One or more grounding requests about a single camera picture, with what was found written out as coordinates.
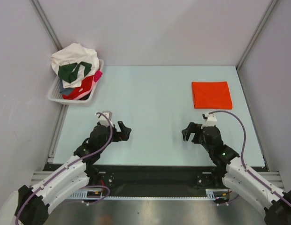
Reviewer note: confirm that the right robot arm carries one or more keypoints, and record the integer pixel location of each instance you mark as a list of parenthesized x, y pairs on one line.
[(268, 199)]

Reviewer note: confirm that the orange t shirt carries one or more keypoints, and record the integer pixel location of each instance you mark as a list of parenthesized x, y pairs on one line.
[(211, 95)]

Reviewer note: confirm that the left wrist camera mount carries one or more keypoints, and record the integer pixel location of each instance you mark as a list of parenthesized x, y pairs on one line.
[(104, 118)]

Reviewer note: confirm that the white slotted cable duct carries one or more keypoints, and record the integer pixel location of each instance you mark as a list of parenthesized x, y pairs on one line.
[(177, 193)]

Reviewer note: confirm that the green and white t shirt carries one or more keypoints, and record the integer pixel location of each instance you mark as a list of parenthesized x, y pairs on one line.
[(70, 72)]

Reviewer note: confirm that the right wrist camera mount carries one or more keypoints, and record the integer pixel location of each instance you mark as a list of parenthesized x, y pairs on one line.
[(209, 120)]

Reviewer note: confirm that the pink garment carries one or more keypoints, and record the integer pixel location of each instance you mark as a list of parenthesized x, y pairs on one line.
[(97, 76)]

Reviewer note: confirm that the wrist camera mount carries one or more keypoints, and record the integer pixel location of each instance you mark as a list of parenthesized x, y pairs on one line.
[(104, 118), (209, 120)]

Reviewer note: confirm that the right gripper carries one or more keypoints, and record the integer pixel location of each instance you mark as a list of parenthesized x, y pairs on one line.
[(196, 134)]

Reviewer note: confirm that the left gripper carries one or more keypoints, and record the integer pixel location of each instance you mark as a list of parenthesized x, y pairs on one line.
[(124, 134)]

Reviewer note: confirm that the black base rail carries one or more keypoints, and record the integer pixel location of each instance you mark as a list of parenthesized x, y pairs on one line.
[(142, 177)]

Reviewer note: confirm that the grey t shirt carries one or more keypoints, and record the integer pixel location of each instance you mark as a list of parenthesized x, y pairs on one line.
[(65, 91)]

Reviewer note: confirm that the red t shirt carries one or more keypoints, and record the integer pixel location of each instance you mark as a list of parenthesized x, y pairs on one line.
[(79, 92)]

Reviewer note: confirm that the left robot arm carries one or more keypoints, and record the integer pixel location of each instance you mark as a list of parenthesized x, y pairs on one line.
[(35, 203)]

